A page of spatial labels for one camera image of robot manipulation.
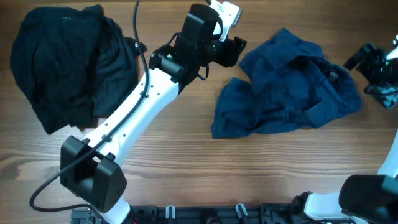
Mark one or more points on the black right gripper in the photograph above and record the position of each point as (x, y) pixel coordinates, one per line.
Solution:
(367, 66)

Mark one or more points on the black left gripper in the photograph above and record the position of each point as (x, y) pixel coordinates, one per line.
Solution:
(231, 51)

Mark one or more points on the navy blue shorts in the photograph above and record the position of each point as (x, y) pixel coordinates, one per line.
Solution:
(291, 86)

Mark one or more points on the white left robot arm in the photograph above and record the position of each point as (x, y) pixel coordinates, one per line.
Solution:
(92, 166)

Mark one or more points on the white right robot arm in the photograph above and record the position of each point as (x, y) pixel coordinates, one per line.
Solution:
(362, 198)

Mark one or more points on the black garment with logo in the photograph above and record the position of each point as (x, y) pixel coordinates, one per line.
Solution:
(73, 65)

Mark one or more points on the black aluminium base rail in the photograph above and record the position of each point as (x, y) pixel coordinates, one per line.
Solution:
(238, 214)

